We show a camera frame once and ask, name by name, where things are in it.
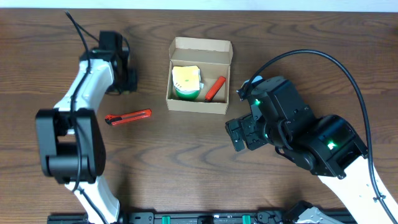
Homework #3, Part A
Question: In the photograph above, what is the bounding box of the green tape roll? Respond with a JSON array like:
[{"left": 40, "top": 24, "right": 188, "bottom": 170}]
[{"left": 175, "top": 88, "right": 201, "bottom": 101}]

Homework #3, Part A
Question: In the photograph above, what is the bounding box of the yellow sticky note pad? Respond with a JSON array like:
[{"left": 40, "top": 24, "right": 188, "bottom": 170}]
[{"left": 172, "top": 66, "right": 204, "bottom": 92}]

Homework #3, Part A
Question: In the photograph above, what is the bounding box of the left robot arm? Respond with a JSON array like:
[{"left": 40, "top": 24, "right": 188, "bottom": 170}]
[{"left": 35, "top": 31, "right": 137, "bottom": 223}]

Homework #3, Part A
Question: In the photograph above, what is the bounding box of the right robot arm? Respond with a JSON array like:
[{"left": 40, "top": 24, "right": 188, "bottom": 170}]
[{"left": 225, "top": 76, "right": 397, "bottom": 223}]

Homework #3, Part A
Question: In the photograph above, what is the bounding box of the white tape roll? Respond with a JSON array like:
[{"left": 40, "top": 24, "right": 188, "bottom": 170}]
[{"left": 241, "top": 75, "right": 263, "bottom": 88}]

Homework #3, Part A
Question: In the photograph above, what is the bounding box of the red utility knife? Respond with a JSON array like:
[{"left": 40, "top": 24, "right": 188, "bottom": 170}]
[{"left": 104, "top": 109, "right": 152, "bottom": 126}]

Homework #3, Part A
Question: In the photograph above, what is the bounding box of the open cardboard box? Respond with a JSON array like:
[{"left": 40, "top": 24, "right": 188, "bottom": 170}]
[{"left": 165, "top": 37, "right": 233, "bottom": 114}]

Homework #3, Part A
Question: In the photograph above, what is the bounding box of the left black cable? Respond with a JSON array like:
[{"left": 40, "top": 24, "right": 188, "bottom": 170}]
[{"left": 64, "top": 10, "right": 109, "bottom": 224}]

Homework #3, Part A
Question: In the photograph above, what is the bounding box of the black cable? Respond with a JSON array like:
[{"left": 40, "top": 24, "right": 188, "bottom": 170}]
[
  {"left": 64, "top": 10, "right": 109, "bottom": 224},
  {"left": 245, "top": 49, "right": 398, "bottom": 224}
]

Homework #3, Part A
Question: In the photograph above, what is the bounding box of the right black cable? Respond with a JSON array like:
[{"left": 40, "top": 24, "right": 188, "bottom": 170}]
[{"left": 245, "top": 49, "right": 398, "bottom": 224}]

